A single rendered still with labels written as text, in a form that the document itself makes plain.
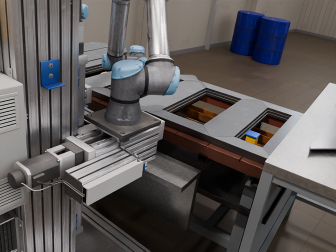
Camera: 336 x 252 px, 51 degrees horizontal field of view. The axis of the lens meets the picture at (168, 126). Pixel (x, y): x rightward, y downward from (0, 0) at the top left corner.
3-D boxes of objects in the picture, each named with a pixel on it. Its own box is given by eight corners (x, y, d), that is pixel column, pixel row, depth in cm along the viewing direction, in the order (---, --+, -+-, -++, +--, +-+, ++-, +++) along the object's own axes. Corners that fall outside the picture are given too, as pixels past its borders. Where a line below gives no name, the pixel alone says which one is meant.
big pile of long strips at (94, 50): (100, 46, 333) (100, 40, 331) (133, 56, 316) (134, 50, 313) (29, 60, 271) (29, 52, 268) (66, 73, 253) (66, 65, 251)
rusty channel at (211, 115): (100, 78, 288) (100, 72, 286) (303, 152, 216) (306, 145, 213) (93, 80, 282) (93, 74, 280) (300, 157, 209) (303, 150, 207)
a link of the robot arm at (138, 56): (127, 74, 164) (122, 67, 174) (150, 75, 168) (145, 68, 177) (128, 58, 161) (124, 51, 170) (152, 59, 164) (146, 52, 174)
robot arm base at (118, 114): (122, 129, 133) (124, 105, 129) (96, 115, 141) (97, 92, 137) (149, 119, 144) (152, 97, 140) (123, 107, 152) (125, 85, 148)
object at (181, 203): (35, 144, 255) (33, 100, 240) (189, 227, 198) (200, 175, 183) (30, 146, 252) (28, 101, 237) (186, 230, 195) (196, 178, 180)
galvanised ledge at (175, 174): (33, 100, 240) (33, 95, 238) (200, 175, 183) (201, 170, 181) (7, 107, 224) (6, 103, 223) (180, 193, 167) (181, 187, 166)
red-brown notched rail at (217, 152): (41, 84, 236) (41, 75, 233) (275, 181, 165) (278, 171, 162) (36, 85, 233) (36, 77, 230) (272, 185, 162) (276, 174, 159)
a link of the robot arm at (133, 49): (131, 48, 171) (128, 44, 178) (129, 70, 175) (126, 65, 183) (147, 49, 173) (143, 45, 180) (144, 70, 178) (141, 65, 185)
